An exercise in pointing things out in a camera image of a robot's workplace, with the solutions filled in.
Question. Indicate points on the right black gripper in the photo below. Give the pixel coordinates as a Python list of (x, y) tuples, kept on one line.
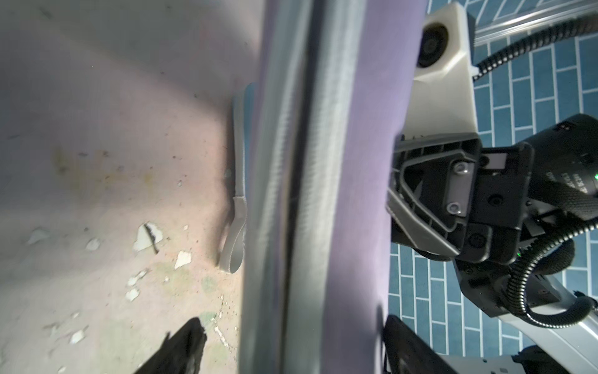
[(530, 202)]

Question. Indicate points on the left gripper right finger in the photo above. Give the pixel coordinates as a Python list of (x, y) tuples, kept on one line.
[(407, 353)]

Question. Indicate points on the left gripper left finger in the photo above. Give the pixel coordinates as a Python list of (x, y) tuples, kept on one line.
[(180, 353)]

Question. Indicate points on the white sleeve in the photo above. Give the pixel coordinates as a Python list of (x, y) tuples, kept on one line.
[(232, 254)]

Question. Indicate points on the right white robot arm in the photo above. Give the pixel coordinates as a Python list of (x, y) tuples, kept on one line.
[(424, 292)]

